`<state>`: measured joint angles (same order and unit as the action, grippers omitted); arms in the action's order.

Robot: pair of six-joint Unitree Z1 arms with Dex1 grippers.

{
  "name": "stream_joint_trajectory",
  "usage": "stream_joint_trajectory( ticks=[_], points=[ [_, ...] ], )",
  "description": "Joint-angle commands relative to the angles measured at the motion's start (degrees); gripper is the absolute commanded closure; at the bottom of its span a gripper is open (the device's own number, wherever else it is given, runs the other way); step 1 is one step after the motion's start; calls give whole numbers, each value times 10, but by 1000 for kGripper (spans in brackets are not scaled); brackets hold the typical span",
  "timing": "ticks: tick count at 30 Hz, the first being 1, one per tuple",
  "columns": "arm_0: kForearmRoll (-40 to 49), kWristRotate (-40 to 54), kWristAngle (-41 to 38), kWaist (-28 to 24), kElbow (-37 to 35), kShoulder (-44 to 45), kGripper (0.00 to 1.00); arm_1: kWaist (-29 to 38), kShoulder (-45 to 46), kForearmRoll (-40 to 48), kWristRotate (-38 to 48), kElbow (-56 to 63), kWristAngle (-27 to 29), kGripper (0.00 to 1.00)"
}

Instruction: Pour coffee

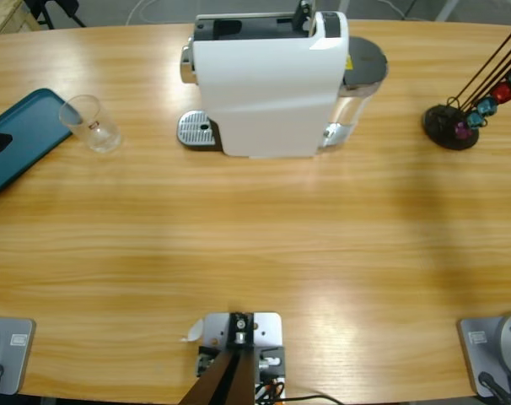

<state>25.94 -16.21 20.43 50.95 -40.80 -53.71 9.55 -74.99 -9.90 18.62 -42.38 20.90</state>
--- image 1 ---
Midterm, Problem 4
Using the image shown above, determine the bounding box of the clear drinking glass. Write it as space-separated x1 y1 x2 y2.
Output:
58 94 122 154

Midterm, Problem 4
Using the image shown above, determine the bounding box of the white capsule coffee machine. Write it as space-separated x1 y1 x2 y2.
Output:
177 10 356 160

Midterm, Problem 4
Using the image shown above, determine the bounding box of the red coffee capsule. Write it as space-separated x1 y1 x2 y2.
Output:
492 83 511 105

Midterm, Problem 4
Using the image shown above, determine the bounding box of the teal plastic tray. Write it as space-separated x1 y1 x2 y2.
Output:
0 87 74 197

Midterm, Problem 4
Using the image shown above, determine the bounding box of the wooden crate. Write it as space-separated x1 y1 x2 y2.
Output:
0 0 41 38

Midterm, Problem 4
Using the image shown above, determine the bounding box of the black chair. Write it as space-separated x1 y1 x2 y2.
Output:
25 0 88 30

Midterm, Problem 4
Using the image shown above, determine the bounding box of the white tape piece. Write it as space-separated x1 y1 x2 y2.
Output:
179 318 205 343

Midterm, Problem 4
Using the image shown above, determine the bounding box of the black capsule holder with rods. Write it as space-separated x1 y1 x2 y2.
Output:
422 27 511 151

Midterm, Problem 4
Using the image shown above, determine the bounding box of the white floor cable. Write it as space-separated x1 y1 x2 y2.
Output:
126 0 185 25

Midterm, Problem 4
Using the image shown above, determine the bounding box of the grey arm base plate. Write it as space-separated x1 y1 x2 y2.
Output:
0 316 36 396
456 316 511 398

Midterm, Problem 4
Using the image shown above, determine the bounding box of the white camera mount with post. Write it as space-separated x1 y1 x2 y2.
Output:
181 310 287 405

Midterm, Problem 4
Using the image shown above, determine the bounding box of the orange and black wire bundle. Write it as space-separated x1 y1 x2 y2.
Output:
255 377 287 405

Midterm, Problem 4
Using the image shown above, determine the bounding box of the black cable at mount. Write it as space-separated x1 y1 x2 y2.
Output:
280 394 345 405

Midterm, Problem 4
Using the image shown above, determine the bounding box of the grey metal frame leg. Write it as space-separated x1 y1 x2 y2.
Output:
434 0 460 22

